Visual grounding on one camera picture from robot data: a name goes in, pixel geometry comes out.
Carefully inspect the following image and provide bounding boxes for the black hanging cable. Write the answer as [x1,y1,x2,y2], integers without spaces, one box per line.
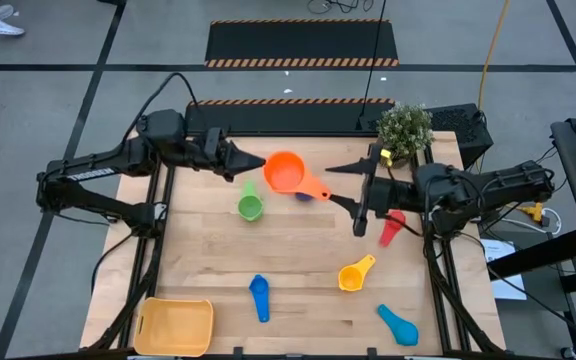
[357,0,388,132]

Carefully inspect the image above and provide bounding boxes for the light blue measuring cup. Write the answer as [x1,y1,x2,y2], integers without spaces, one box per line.
[376,303,420,347]

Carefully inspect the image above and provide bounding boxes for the green measuring cup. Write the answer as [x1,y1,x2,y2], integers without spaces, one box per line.
[237,180,265,223]

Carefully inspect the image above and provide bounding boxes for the red measuring cup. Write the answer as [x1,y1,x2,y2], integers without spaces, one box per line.
[378,209,407,249]

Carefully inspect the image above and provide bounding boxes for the white paper sheet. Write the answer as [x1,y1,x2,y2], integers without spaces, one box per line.
[480,238,528,301]

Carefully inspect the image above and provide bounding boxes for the large black hazard-striped floor mat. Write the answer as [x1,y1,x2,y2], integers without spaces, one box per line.
[204,19,400,69]

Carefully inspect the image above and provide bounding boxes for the yellow plastic basket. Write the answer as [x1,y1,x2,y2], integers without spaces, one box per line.
[132,297,215,358]

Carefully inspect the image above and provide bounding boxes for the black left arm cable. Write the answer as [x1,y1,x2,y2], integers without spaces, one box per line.
[120,72,204,146]

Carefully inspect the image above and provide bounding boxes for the yellow hanging cable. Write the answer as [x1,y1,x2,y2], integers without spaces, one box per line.
[475,0,542,216]

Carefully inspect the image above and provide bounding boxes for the potted plant in striped pot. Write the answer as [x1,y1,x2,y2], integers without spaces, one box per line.
[375,102,435,170]

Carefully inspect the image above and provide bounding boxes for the yellow power plug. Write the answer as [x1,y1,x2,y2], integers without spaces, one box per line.
[520,202,547,224]

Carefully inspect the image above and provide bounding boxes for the black computer case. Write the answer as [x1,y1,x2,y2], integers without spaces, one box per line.
[425,103,494,169]

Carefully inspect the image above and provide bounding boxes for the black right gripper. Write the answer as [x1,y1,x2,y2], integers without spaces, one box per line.
[325,143,419,239]

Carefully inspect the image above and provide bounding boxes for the black floor cable bundle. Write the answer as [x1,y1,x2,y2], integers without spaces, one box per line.
[306,0,374,15]

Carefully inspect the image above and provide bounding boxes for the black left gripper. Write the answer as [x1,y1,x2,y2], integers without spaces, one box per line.
[183,127,268,182]

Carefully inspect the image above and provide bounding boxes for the yellow measuring cup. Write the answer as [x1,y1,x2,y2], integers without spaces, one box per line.
[337,253,377,293]

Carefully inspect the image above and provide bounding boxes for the orange measuring cup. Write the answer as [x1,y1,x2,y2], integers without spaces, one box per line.
[262,151,333,202]

